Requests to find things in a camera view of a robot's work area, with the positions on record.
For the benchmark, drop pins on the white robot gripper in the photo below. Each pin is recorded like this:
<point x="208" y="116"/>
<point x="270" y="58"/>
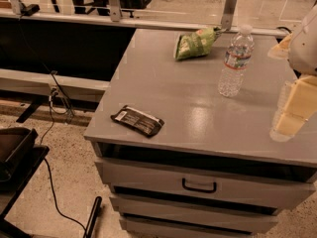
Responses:
<point x="304" y="52"/>

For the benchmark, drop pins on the black drawer handle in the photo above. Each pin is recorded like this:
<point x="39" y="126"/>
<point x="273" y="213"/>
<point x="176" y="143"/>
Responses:
<point x="210" y="187"/>

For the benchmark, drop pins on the clear plastic water bottle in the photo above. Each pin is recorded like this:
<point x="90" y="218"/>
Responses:
<point x="236" y="59"/>

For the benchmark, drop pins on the grey metal barrier rail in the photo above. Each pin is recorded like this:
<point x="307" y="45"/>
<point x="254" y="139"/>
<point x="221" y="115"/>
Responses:
<point x="160" y="14"/>

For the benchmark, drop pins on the black snack bar wrapper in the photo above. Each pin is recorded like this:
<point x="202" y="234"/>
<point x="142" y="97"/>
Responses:
<point x="139" y="121"/>

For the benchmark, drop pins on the green chip bag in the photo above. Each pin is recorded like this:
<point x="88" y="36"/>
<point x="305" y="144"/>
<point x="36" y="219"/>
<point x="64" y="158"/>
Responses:
<point x="196" y="44"/>

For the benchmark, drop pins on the grey drawer cabinet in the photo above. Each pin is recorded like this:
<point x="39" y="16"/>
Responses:
<point x="205" y="137"/>

